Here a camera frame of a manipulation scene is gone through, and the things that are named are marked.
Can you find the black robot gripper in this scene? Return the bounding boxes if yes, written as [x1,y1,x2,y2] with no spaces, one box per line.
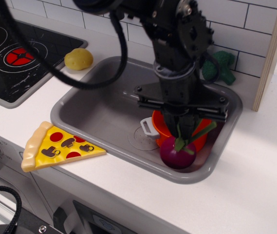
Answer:
[134,70,229,140]

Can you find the purple toy beet green leaves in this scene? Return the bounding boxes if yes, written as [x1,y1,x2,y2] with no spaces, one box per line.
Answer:
[160,121,217,169]

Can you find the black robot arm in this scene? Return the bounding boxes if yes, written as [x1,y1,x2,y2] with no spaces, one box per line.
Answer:
[75,0,228,140]

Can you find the grey plastic sink basin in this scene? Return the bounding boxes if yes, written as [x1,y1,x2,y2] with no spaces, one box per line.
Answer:
[51,58,242,184]

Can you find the green toy broccoli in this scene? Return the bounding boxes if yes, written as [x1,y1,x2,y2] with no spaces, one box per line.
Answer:
[202,51,236,85]

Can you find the light wooden side panel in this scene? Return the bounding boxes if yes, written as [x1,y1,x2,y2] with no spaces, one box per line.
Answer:
[252,18,277,112]

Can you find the yellow toy potato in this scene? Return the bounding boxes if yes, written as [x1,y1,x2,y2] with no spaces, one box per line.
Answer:
[64,48,93,71]

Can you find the toy pizza slice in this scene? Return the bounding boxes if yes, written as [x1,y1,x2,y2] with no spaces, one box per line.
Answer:
[21,121,106,172]

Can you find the white toy oven front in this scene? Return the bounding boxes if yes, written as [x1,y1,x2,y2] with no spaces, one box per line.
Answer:
[0,137,179,234]

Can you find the black base with screw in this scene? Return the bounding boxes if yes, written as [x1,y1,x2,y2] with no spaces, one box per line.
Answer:
[0,186,63,234]

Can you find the orange toy pot grey handles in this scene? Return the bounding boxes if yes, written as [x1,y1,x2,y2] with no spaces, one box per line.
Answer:
[140,111,212,151]

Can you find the black braided cable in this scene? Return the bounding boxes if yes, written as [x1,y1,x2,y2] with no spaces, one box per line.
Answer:
[0,0,129,90]

